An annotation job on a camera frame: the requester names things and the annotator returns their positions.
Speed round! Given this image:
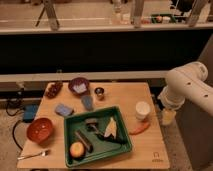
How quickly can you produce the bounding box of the yellow red apple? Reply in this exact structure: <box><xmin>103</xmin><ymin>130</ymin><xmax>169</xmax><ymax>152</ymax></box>
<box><xmin>70</xmin><ymin>141</ymin><xmax>85</xmax><ymax>158</ymax></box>

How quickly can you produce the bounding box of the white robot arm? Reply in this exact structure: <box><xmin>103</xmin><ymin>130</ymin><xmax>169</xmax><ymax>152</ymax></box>
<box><xmin>158</xmin><ymin>61</ymin><xmax>213</xmax><ymax>116</ymax></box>

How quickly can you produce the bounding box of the purple bowl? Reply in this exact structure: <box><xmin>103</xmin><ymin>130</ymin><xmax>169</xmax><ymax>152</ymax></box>
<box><xmin>68</xmin><ymin>77</ymin><xmax>90</xmax><ymax>95</ymax></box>

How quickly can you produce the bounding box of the red bowl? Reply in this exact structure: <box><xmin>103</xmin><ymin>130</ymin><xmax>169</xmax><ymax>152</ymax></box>
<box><xmin>27</xmin><ymin>118</ymin><xmax>54</xmax><ymax>144</ymax></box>

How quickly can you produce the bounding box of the small metal cup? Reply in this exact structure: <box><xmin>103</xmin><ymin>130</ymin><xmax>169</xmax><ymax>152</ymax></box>
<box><xmin>94</xmin><ymin>87</ymin><xmax>104</xmax><ymax>100</ymax></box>

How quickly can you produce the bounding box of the grey blue cloth piece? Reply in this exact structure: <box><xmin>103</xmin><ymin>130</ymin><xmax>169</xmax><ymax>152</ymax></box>
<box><xmin>81</xmin><ymin>95</ymin><xmax>93</xmax><ymax>111</ymax></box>

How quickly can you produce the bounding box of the dark grey tool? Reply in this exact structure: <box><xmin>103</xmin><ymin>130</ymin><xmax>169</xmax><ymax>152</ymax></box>
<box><xmin>85</xmin><ymin>118</ymin><xmax>102</xmax><ymax>135</ymax></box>

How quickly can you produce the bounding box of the white paper cup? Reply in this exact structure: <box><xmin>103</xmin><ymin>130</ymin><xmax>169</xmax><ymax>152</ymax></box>
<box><xmin>135</xmin><ymin>101</ymin><xmax>151</xmax><ymax>120</ymax></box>

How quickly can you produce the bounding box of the blue sponge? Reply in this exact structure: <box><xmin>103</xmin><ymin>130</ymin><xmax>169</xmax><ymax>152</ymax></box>
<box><xmin>55</xmin><ymin>104</ymin><xmax>74</xmax><ymax>117</ymax></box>

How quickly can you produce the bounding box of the orange carrot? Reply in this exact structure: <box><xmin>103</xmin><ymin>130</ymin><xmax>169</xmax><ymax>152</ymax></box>
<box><xmin>129</xmin><ymin>122</ymin><xmax>150</xmax><ymax>135</ymax></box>

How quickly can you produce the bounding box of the dark brown bar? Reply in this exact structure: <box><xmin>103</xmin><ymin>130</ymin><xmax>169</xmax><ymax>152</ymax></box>
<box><xmin>75</xmin><ymin>130</ymin><xmax>93</xmax><ymax>153</ymax></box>

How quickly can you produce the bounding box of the green plastic tray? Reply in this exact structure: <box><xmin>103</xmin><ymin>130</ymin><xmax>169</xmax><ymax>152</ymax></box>
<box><xmin>64</xmin><ymin>106</ymin><xmax>132</xmax><ymax>168</ymax></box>

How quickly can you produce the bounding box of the blue box on floor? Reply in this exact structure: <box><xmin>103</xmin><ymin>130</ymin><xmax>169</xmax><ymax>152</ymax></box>
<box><xmin>23</xmin><ymin>105</ymin><xmax>38</xmax><ymax>123</ymax></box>

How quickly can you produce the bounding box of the black cable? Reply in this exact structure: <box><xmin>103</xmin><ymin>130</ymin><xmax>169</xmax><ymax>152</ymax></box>
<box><xmin>5</xmin><ymin>89</ymin><xmax>25</xmax><ymax>117</ymax></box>

